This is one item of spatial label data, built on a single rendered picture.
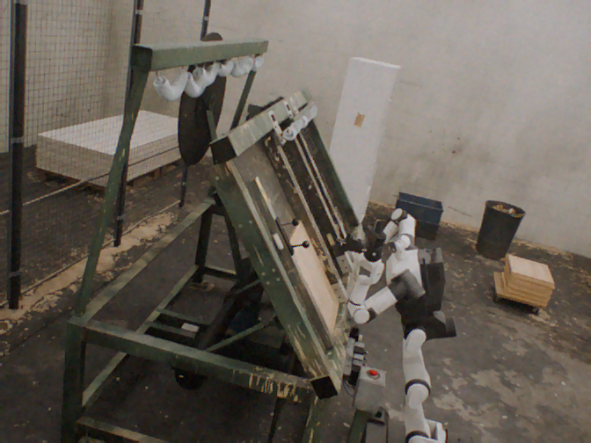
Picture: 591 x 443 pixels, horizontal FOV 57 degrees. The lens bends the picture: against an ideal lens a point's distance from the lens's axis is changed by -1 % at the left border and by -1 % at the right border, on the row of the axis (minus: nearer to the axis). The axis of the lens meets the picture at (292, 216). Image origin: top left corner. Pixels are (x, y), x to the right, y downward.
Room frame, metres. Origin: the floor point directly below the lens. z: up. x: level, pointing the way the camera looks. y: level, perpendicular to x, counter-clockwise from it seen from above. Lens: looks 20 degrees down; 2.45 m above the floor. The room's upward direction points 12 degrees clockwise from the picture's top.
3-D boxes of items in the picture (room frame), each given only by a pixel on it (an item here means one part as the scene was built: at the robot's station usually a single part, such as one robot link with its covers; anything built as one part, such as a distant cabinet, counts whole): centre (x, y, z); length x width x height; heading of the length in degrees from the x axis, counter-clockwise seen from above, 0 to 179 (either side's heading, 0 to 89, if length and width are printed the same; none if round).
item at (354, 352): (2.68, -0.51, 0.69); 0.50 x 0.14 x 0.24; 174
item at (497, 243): (6.83, -2.64, 0.33); 0.52 x 0.51 x 0.65; 168
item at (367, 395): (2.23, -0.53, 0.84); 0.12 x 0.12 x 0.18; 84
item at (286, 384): (3.36, 0.20, 0.41); 2.20 x 1.38 x 0.83; 174
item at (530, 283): (5.52, -2.56, 0.20); 0.61 x 0.53 x 0.40; 168
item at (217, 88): (3.31, 0.63, 1.85); 0.80 x 0.06 x 0.80; 174
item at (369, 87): (7.05, -0.63, 1.03); 0.61 x 0.58 x 2.05; 168
